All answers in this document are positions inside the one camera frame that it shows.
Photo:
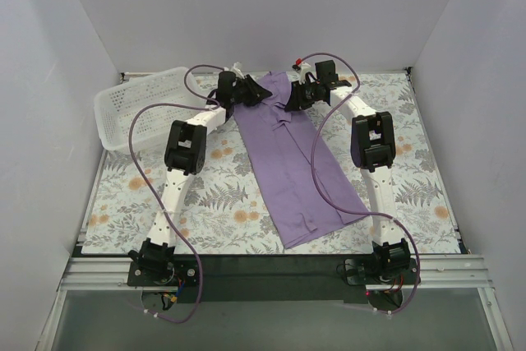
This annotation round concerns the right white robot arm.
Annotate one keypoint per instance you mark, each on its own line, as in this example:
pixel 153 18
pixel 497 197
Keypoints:
pixel 372 150

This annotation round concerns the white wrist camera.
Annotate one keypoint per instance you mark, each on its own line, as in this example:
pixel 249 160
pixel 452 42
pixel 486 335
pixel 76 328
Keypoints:
pixel 236 68
pixel 302 69

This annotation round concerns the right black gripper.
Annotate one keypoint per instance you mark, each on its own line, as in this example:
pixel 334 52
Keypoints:
pixel 300 94

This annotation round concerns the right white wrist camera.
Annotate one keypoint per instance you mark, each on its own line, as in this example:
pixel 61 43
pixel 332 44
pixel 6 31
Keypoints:
pixel 302 69

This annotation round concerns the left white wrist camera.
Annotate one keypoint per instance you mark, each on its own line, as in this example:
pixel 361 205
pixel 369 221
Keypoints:
pixel 236 68

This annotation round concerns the purple t-shirt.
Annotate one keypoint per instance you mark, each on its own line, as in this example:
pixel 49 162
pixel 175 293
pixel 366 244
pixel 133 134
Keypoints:
pixel 303 186

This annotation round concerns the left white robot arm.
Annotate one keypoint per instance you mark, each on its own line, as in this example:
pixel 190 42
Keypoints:
pixel 184 158

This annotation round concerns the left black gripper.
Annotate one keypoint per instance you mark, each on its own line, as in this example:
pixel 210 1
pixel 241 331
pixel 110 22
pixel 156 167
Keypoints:
pixel 250 90

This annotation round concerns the white plastic basket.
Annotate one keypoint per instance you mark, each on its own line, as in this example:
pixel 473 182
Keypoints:
pixel 146 105

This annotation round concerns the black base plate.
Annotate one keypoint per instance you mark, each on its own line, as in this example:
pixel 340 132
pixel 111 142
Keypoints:
pixel 271 278

